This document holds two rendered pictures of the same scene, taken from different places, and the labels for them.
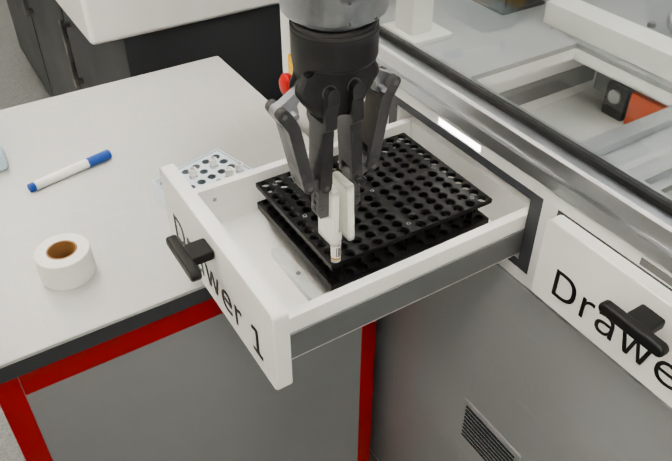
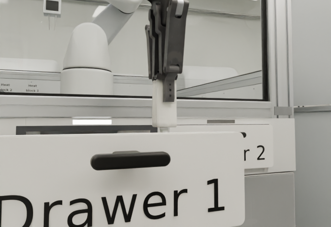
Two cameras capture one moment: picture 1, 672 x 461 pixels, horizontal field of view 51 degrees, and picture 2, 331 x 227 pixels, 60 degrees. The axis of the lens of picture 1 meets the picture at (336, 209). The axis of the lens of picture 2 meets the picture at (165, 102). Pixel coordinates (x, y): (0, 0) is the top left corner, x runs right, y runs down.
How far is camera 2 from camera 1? 0.77 m
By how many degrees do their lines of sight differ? 82
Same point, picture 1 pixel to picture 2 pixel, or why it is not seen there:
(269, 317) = (240, 136)
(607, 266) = (202, 128)
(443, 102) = (74, 109)
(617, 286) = not seen: hidden behind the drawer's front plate
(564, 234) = (180, 128)
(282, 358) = (241, 181)
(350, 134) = not seen: hidden behind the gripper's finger
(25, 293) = not seen: outside the picture
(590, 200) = (180, 110)
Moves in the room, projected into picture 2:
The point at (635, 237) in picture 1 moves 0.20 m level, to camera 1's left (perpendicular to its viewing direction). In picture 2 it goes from (203, 112) to (194, 110)
